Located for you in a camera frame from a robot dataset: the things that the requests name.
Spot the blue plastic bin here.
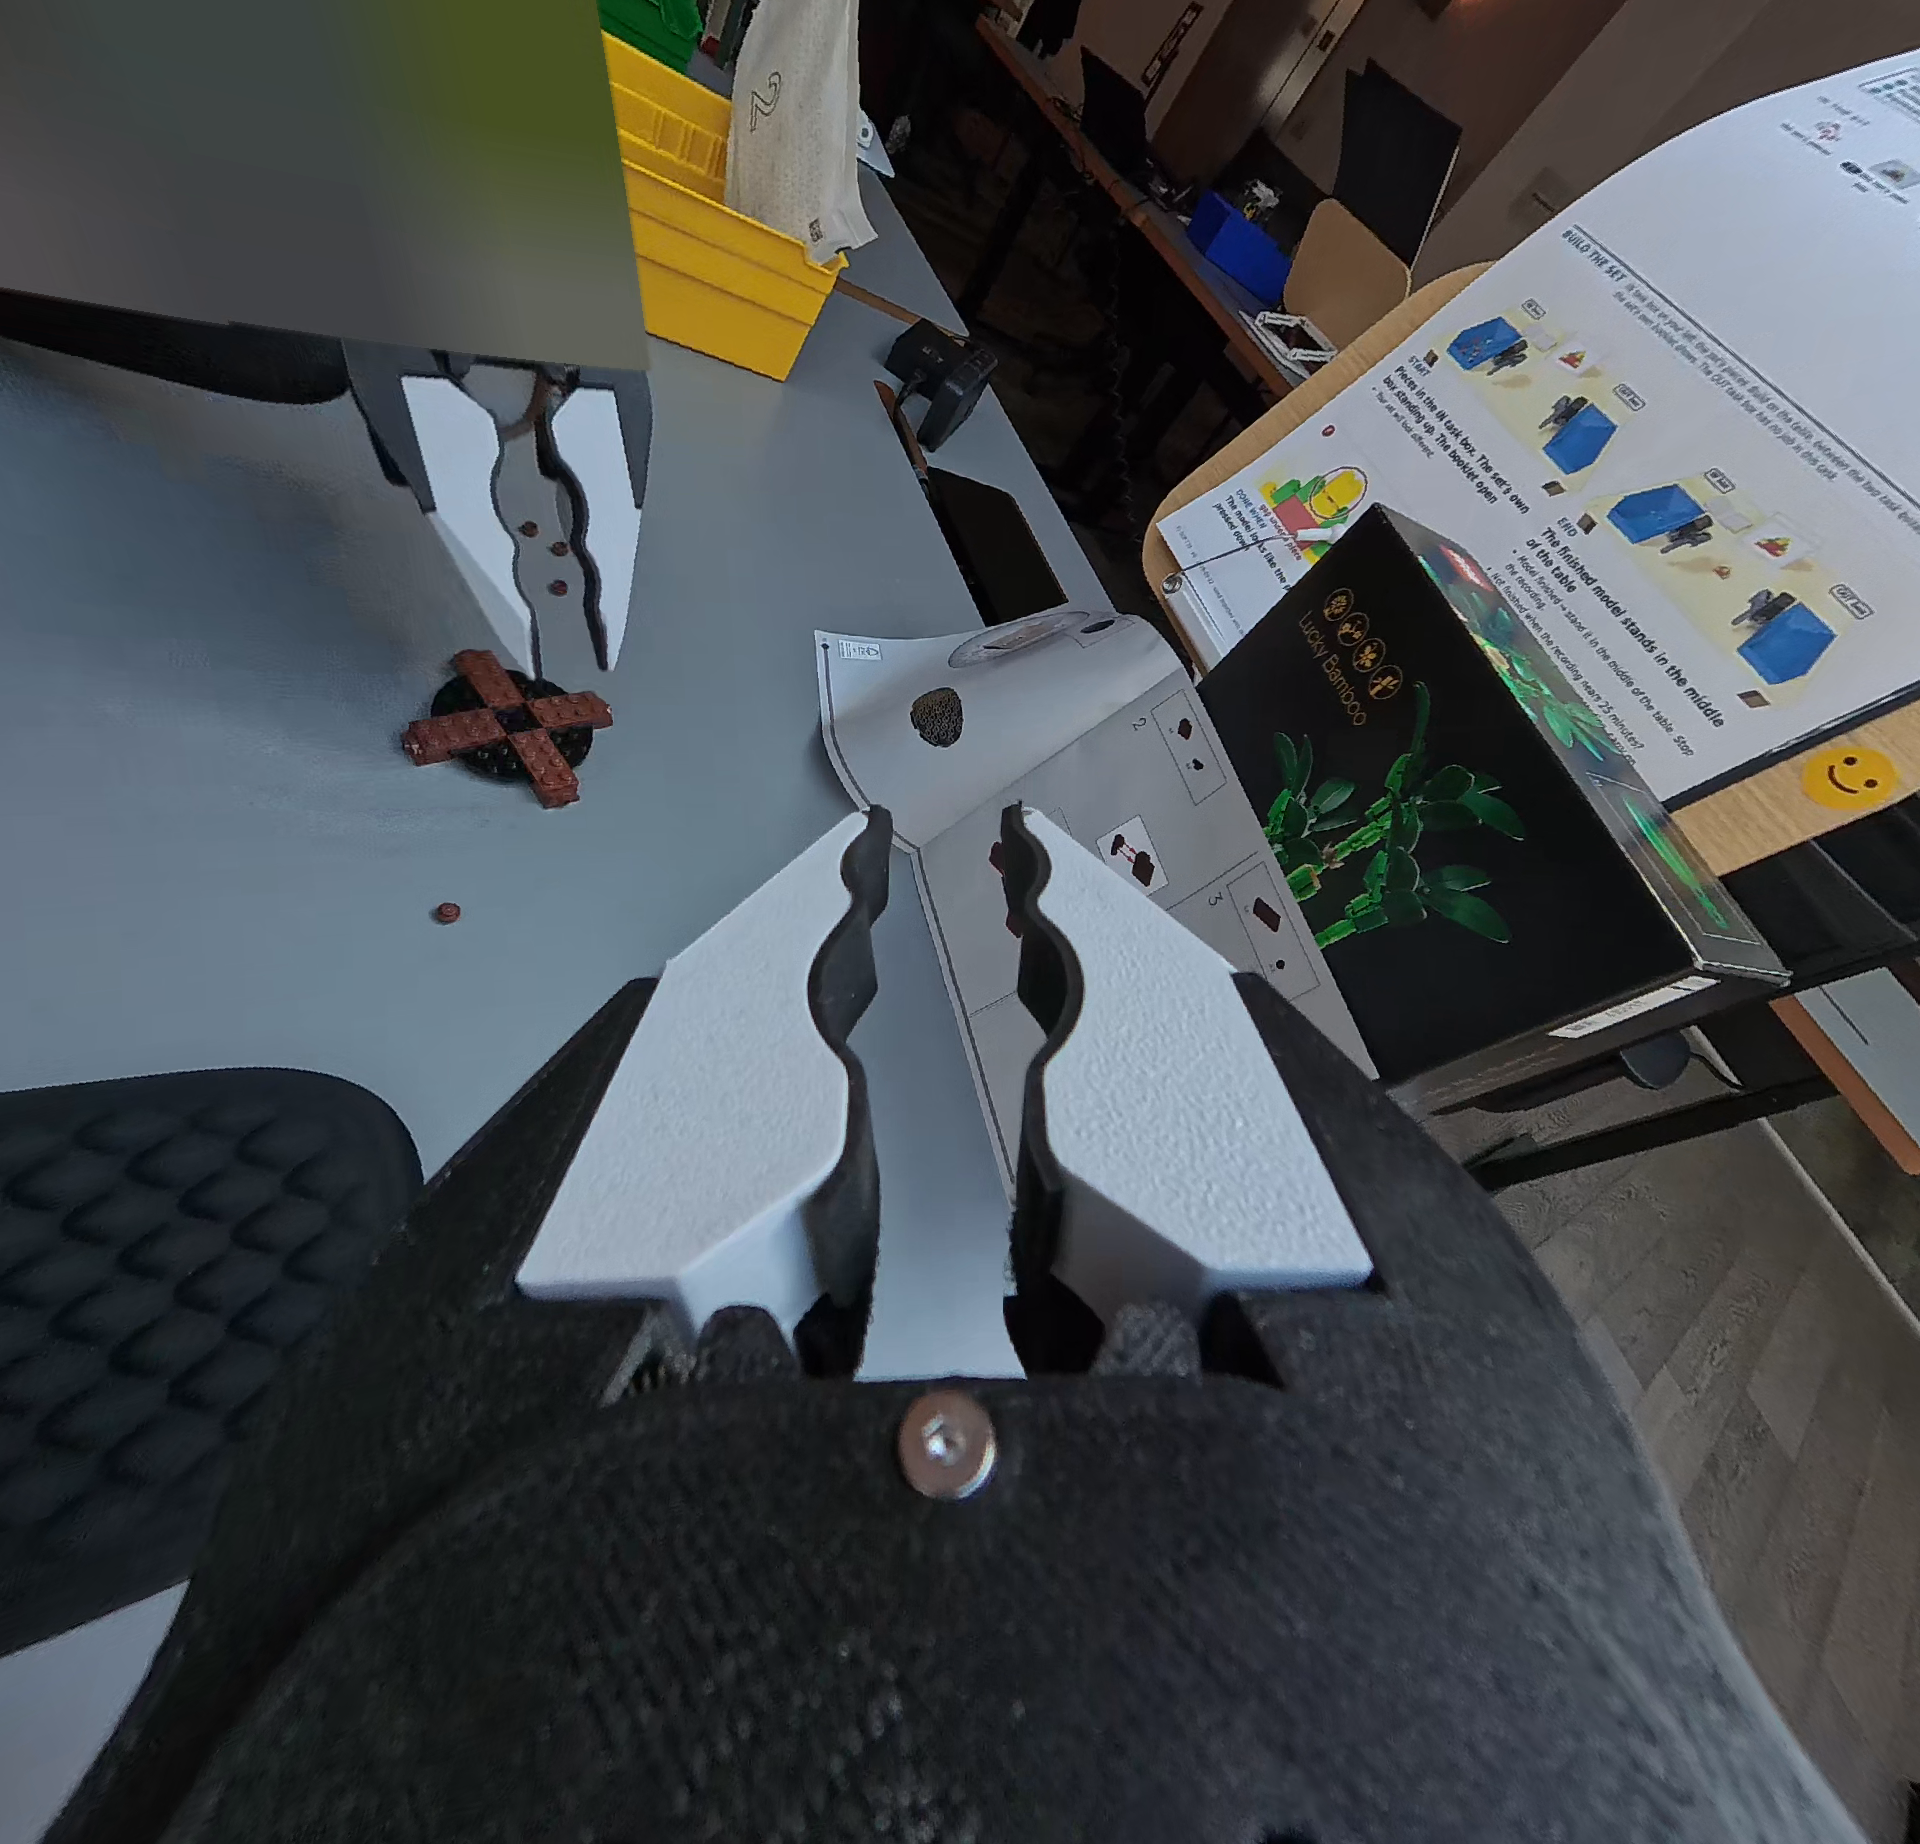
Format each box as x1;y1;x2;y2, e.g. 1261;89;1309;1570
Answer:
1184;188;1297;304

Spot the light wooden chair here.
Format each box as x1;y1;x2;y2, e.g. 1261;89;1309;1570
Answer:
1139;264;1920;887
1282;198;1417;353

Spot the long wooden table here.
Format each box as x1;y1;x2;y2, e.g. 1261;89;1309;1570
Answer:
972;14;1309;401

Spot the black bamboo set box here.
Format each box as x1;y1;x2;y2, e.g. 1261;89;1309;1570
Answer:
1196;504;1791;1080

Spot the black tablet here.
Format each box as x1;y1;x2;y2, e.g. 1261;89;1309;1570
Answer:
922;462;1070;625

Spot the dark side table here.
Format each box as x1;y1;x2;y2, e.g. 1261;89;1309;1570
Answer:
1385;955;1920;1179

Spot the instruction poster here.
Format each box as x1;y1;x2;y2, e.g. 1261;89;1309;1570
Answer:
1158;51;1920;809

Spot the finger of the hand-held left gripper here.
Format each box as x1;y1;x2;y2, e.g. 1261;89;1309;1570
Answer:
397;371;547;678
535;383;650;671

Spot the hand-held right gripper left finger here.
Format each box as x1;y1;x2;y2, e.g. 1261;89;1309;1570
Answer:
510;801;896;1336

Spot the yellow plastic bin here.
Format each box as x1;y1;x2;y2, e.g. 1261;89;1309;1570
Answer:
599;32;841;383

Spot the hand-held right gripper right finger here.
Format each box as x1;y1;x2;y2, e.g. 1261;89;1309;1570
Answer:
997;801;1379;1348

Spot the white paper bag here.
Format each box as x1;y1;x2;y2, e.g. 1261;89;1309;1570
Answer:
726;0;879;265

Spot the black power adapter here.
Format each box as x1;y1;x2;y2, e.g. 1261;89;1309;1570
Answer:
879;316;1003;451

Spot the open instruction booklet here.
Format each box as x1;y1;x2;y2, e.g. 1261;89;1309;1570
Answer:
812;604;1379;1195

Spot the brown brick assembly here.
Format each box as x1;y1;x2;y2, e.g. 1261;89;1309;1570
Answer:
397;647;617;809

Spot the grey desk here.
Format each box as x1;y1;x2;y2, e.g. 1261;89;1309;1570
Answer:
0;205;1379;1844

